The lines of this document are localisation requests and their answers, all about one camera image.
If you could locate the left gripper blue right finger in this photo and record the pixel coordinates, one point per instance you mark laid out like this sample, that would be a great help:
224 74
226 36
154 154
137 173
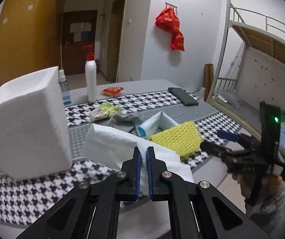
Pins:
166 185

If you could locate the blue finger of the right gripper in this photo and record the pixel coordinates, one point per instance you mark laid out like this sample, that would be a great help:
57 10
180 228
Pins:
218 151
242 139

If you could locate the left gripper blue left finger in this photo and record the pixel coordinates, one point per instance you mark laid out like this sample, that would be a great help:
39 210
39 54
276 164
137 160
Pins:
123 185

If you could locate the grey cloth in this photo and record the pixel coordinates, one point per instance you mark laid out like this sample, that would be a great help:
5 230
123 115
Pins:
125 122

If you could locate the green tissue packet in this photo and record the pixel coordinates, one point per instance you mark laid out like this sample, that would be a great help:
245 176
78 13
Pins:
104 111

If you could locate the person's right hand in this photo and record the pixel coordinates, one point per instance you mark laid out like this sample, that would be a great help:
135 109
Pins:
271 188

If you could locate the yellow foam net sponge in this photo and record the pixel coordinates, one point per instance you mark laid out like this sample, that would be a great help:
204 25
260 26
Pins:
184 139

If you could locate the black smartphone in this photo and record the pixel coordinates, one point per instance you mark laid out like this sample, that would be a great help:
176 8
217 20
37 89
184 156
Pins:
183 96

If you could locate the metal bunk bed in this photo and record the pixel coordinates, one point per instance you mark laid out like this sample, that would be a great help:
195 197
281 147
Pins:
256 74

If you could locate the red snack packet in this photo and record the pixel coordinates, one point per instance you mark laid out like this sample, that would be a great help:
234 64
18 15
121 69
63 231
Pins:
112 92

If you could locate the blue spray bottle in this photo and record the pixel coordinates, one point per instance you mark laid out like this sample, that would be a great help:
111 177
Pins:
64 88

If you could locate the white styrofoam box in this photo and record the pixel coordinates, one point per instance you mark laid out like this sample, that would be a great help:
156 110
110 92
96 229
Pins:
34 139

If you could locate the houndstooth table cloth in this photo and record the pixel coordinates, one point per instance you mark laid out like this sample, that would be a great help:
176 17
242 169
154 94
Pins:
23 201

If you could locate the white pump bottle red cap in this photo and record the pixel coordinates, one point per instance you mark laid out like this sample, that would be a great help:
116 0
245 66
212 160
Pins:
91 74

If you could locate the red fire extinguisher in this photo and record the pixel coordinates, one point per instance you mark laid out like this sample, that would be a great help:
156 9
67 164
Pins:
97 61

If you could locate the red hanging bag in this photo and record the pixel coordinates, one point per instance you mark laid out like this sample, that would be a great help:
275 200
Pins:
168 21

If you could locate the dark brown door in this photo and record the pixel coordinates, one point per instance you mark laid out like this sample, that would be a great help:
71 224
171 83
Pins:
78 32

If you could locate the wooden wardrobe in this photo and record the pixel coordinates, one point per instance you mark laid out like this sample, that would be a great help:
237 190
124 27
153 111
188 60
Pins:
30 36

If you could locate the wooden sticks by wall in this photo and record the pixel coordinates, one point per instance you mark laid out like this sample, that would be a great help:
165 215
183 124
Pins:
208 79

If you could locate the wall hook rack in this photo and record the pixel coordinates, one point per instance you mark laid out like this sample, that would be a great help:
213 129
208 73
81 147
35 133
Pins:
172 6

